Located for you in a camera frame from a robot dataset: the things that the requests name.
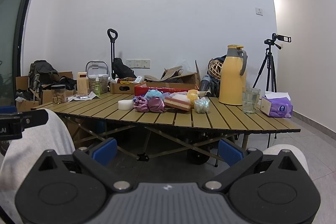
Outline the white round sponge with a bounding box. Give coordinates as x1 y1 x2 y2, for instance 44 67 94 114
118 99 134 111

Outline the iridescent mesh bath puff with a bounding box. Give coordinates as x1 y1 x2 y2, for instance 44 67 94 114
194 97 210 114

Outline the pink satin scrunchie bonnet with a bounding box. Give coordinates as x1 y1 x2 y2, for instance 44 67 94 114
134 96 165 113

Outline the pink layered sponge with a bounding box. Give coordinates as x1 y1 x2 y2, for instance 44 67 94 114
163 97 191 111

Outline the yellow white plush toy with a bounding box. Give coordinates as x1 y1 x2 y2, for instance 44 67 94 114
187 89 199 107

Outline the blue plush monster toy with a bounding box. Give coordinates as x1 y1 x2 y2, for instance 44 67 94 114
145 89 164 100

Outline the grey trousered leg left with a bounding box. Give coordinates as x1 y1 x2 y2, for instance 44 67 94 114
1 110 75 223

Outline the floor cardboard box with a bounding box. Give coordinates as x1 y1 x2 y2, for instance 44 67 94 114
15 72 76 111

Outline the black backpack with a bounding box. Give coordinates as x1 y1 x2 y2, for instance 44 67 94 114
28 60 76 104

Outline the clear jar black lid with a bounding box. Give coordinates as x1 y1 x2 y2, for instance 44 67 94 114
51 84 67 105

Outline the white paper leaflet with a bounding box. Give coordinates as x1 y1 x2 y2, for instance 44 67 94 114
67 92 100 102

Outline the clear drinking glass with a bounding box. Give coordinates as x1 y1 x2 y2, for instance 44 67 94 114
242 88 261 114

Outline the green spray bottle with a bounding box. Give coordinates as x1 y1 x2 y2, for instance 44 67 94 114
94 75 101 97

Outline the yellow thermos jug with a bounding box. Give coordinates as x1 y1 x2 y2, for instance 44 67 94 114
219 44 248 106

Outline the purple tissue pack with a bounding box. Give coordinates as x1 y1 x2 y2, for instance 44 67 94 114
260 91 293 118

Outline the small brown cardboard box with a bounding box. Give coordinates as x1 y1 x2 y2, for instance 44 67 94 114
109 77 139 94

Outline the red cardboard tray box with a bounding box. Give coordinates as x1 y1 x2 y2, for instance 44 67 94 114
134 83 198 96

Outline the clear cereal container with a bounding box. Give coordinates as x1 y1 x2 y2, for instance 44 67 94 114
88 74 108 94

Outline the wooden beige carton box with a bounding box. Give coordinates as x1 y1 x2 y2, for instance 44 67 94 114
77 72 90 96

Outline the blue water bottle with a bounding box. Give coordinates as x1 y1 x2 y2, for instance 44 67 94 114
199 75 211 93

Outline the large brown cardboard box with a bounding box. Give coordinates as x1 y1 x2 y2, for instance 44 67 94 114
145 59 201 87

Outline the black bag on trolley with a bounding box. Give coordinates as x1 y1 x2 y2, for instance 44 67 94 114
112 57 136 79

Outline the woven rattan ball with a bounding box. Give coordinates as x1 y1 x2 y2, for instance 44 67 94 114
208 62 223 80

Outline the dark blue cloth bag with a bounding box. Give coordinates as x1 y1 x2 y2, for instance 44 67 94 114
209 55 227 66

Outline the beige mat cloth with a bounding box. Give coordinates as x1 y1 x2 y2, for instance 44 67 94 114
144 65 183 82

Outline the folding table frame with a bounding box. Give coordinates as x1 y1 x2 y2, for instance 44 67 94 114
60 111 243 166

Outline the wire basket handle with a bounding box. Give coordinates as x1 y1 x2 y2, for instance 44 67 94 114
85 61 110 76

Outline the white wall socket strip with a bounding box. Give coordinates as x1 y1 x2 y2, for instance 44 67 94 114
126 59 151 69

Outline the black camera tripod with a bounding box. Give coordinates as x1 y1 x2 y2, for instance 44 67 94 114
252 37 281 92

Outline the black trolley handle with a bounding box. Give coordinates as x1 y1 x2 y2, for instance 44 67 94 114
106 28 118 79

